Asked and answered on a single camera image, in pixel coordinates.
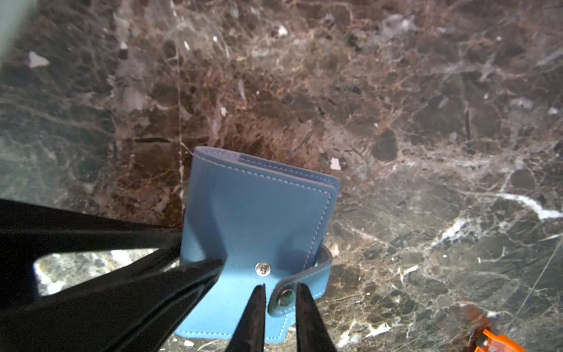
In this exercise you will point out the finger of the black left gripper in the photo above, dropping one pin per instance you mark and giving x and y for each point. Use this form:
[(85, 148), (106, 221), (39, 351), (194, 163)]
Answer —
[(29, 232), (133, 315)]

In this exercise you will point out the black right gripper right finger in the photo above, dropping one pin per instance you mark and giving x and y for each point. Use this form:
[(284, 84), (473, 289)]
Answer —
[(311, 333)]

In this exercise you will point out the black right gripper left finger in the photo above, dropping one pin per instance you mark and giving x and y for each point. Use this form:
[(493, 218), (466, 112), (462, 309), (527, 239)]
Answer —
[(249, 335)]

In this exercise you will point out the blue card holder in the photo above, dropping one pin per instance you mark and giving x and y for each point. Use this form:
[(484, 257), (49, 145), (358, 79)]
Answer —
[(266, 221)]

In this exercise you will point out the orange toy car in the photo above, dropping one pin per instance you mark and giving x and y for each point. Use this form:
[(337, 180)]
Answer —
[(489, 342)]

